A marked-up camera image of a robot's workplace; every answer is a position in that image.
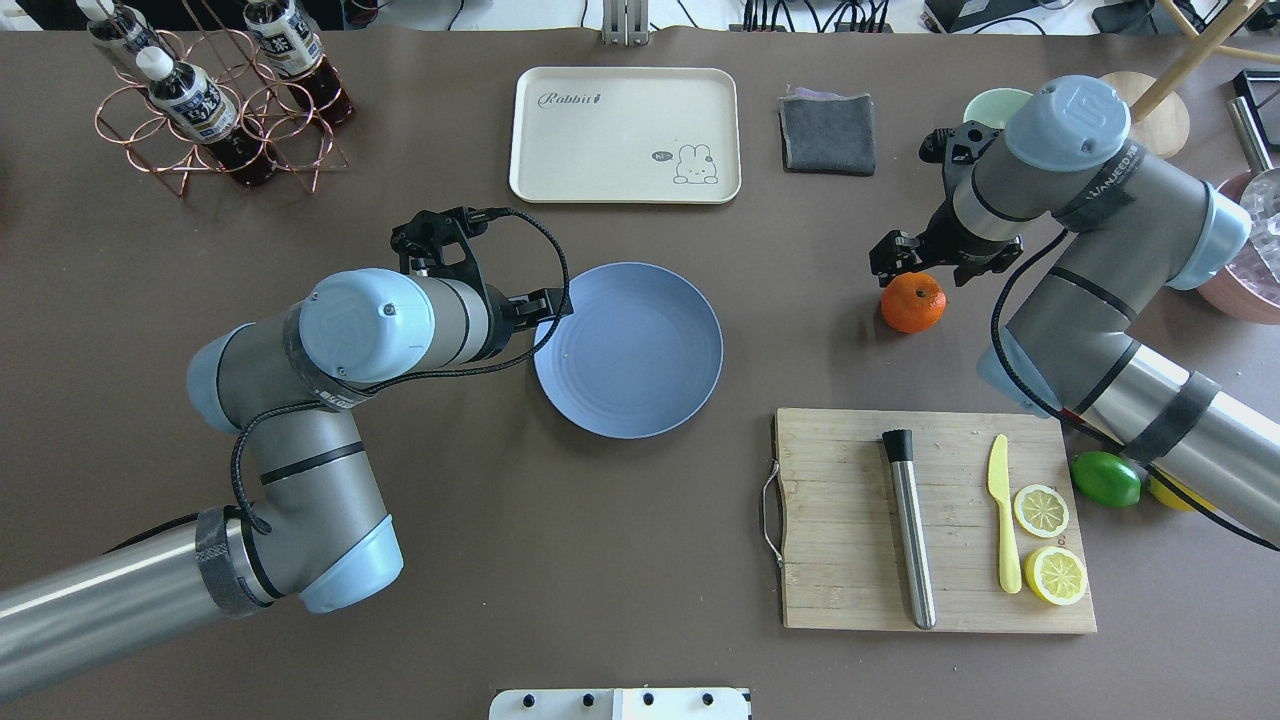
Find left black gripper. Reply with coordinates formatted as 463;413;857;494
390;208;573;346

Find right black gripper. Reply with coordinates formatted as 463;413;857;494
868;123;1023;288

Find blue round plate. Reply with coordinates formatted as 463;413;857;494
534;263;724;439

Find orange mandarin fruit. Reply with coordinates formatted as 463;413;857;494
879;272;948;334

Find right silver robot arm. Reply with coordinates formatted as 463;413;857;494
869;76;1279;542

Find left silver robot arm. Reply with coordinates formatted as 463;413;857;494
3;208;572;701

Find mint green bowl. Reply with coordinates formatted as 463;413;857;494
963;87;1032;129

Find grey folded cloth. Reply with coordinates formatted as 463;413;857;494
780;87;876;177

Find cream rabbit tray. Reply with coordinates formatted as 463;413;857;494
508;67;742;204

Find wooden cup stand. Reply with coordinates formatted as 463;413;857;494
1101;1;1279;158

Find steel muddler black tip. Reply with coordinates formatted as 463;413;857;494
881;429;938;630

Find steel ice scoop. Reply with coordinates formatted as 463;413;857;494
1228;96;1280;261

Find yellow plastic knife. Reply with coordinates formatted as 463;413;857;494
986;434;1023;594

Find pink bowl with ice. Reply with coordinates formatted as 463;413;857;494
1196;172;1280;325

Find tea bottle right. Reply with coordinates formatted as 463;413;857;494
242;1;355;128

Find tea bottle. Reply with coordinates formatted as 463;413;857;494
76;0;173;77
134;46;275;187
242;1;355;128

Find green lime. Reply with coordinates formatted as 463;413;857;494
1069;451;1143;509

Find lemon slice upper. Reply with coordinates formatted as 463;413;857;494
1012;484;1071;539

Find lemon slice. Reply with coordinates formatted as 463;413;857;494
1023;546;1088;606
1012;484;1071;539

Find bamboo cutting board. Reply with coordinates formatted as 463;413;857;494
774;407;1097;634

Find yellow lemon lower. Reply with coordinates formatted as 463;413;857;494
1148;474;1217;512

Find tea bottle middle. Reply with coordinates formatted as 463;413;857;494
134;46;275;187

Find lemon slice lower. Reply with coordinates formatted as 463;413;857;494
1023;546;1088;606

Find tea bottle left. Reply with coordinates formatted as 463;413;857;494
76;0;173;77

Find copper wire bottle rack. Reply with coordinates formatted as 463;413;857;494
93;1;349;196

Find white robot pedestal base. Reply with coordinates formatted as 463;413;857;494
488;687;753;719

